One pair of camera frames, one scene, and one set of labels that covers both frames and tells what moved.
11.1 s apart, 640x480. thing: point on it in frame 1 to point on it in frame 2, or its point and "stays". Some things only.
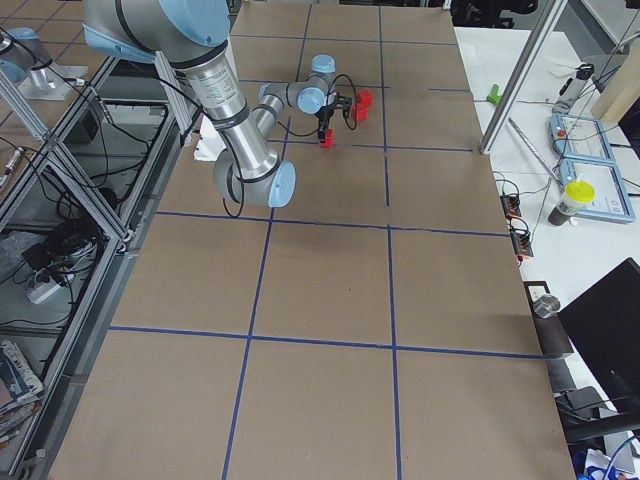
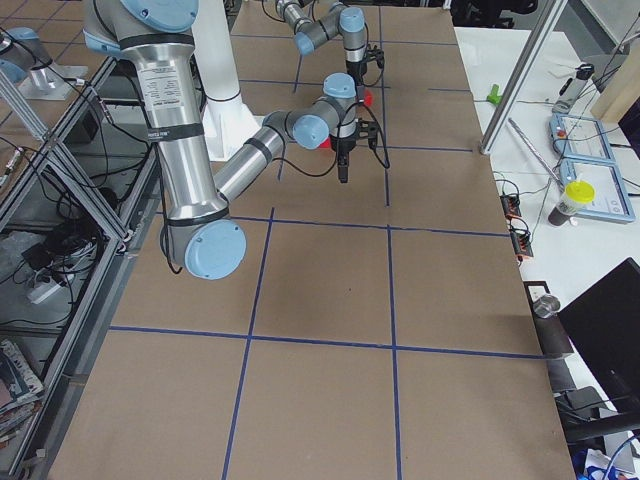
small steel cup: (546, 306) stays
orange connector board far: (511, 206) stays
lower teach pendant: (611, 200) stays
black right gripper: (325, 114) to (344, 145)
